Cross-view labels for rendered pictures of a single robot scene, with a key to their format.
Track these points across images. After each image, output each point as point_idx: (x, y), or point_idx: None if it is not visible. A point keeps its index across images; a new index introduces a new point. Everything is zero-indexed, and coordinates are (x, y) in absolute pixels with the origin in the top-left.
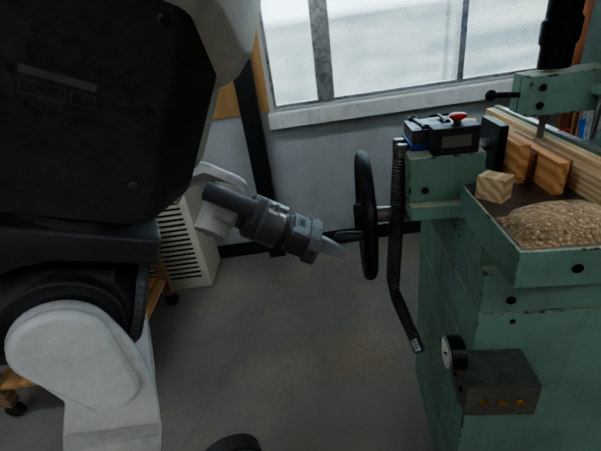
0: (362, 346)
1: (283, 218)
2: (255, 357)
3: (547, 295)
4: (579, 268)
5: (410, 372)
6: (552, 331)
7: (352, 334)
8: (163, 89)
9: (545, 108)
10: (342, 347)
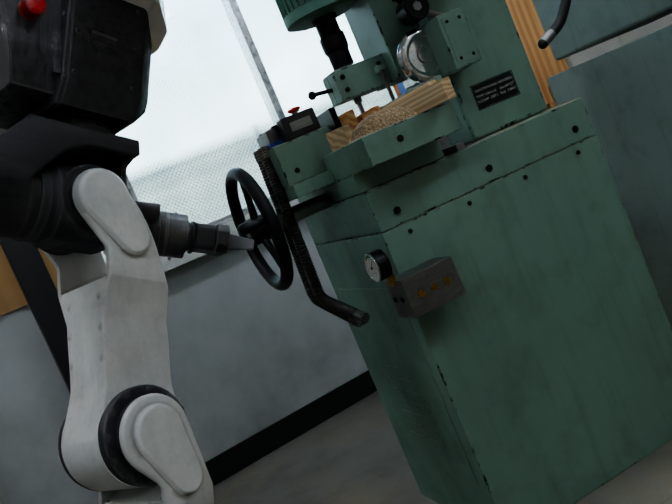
0: None
1: (185, 217)
2: None
3: (419, 197)
4: (400, 137)
5: (417, 498)
6: (444, 230)
7: None
8: (140, 41)
9: (353, 91)
10: None
